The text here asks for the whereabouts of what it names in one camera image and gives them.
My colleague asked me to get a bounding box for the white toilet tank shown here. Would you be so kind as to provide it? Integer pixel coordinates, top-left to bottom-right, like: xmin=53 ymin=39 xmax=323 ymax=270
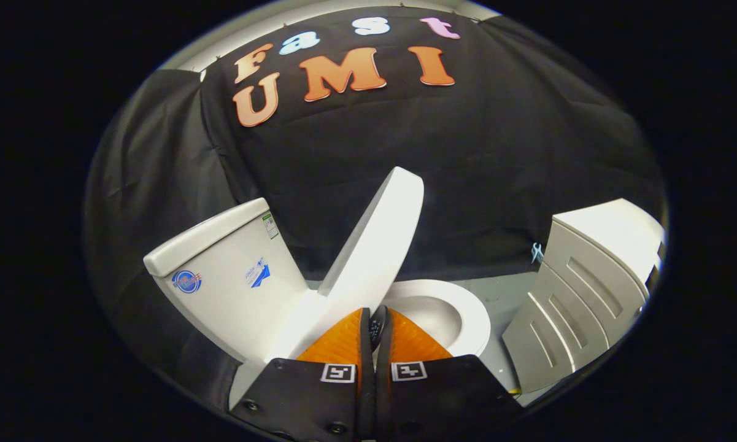
xmin=144 ymin=198 xmax=311 ymax=363

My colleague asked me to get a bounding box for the black backdrop cloth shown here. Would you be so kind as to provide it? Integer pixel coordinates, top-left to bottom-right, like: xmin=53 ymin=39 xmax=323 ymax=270
xmin=85 ymin=6 xmax=666 ymax=406

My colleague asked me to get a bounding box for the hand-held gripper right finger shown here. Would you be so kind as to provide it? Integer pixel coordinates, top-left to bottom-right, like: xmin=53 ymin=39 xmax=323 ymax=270
xmin=374 ymin=307 xmax=524 ymax=441

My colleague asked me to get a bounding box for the white panelled cabinet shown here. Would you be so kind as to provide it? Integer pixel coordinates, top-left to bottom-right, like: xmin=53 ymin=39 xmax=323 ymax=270
xmin=502 ymin=198 xmax=666 ymax=394

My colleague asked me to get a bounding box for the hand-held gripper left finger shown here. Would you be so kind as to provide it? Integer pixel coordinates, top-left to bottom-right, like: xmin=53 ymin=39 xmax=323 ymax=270
xmin=230 ymin=307 xmax=376 ymax=441

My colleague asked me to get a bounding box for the white toilet lid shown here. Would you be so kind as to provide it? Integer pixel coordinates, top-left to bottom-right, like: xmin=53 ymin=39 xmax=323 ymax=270
xmin=282 ymin=166 xmax=425 ymax=363

